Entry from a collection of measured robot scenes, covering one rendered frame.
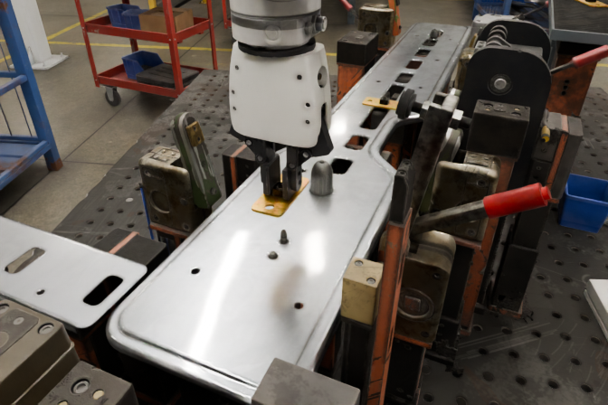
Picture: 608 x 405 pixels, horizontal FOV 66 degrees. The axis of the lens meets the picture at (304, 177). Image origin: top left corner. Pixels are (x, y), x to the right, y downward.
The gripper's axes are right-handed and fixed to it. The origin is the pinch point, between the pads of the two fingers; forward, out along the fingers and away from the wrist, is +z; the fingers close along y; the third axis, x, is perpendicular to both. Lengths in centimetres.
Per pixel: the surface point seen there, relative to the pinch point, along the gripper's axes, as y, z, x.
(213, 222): 10.0, 9.5, 0.3
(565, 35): -29, -6, -51
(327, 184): -1.2, 7.7, -11.6
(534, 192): -25.4, -5.0, 0.6
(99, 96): 258, 109, -205
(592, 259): -46, 40, -53
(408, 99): -13.4, -11.9, 1.0
